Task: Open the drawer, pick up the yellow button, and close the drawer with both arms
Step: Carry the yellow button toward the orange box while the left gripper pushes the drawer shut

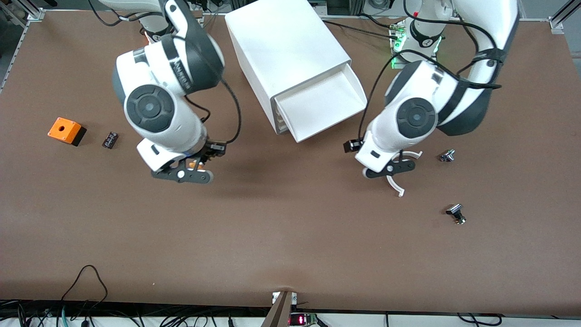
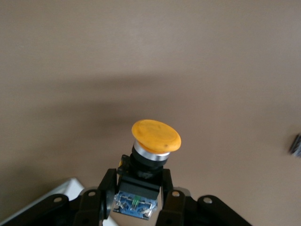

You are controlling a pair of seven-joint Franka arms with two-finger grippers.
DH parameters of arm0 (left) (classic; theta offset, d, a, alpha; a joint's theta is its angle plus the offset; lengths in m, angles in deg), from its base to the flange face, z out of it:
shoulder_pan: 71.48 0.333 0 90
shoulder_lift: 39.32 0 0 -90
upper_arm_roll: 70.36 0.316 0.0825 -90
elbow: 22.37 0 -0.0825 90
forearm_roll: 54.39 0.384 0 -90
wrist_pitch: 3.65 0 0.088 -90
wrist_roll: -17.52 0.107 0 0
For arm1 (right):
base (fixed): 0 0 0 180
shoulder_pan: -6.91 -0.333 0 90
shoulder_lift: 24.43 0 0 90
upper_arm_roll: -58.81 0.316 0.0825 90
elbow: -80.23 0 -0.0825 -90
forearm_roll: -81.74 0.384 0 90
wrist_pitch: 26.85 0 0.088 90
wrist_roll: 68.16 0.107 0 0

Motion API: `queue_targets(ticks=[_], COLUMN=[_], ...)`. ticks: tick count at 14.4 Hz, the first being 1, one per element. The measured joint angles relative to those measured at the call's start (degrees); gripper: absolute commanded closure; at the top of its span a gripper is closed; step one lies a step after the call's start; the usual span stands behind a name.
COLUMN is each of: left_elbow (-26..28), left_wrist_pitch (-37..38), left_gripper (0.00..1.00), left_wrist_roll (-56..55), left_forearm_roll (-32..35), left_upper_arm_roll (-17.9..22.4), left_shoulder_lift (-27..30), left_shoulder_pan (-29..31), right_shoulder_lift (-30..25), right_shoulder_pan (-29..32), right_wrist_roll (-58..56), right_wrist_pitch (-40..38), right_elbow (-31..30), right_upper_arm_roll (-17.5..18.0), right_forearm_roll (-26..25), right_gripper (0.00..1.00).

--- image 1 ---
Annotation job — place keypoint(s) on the white curved plastic arc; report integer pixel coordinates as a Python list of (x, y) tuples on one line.
[(396, 187)]

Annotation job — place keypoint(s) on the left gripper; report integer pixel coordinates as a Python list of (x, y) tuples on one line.
[(351, 146)]

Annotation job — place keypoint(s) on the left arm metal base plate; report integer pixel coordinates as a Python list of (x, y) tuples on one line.
[(396, 61)]

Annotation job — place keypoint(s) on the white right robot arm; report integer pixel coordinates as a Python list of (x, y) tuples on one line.
[(150, 109)]

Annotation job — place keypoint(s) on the red LED display device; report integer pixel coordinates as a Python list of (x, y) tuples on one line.
[(302, 319)]

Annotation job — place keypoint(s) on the orange button enclosure box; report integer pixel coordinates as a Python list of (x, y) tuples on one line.
[(63, 130)]

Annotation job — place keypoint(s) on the orange push button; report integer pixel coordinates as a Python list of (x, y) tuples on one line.
[(194, 162)]

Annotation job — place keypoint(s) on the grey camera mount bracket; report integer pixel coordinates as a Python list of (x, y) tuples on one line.
[(279, 311)]

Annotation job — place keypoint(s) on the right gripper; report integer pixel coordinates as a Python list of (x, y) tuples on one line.
[(212, 150)]

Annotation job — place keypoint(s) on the small silver switch part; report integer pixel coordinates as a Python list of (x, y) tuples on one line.
[(447, 156)]

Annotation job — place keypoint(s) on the aluminium frame profile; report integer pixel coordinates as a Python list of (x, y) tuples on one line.
[(34, 13), (557, 22)]

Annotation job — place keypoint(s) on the small black terminal block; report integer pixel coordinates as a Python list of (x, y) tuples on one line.
[(110, 140)]

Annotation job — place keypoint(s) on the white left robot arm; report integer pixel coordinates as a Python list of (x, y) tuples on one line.
[(417, 116)]

